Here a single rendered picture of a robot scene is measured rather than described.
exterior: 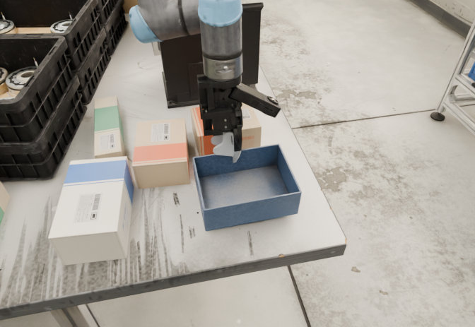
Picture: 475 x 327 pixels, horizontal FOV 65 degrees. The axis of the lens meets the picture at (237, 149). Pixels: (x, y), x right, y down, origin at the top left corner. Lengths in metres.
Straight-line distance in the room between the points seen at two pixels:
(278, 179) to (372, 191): 1.09
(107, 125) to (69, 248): 0.36
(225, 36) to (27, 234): 0.57
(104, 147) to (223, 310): 0.81
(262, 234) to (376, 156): 1.39
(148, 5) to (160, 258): 0.49
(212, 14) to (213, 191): 0.38
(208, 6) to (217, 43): 0.06
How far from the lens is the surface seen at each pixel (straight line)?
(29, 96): 0.89
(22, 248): 0.89
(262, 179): 0.86
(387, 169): 2.05
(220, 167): 0.86
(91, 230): 0.74
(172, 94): 1.12
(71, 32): 1.11
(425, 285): 1.69
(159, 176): 0.87
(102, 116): 1.04
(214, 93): 0.74
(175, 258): 0.77
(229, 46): 0.68
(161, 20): 0.78
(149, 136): 0.92
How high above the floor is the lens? 1.35
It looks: 42 degrees down
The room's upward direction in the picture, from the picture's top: straight up
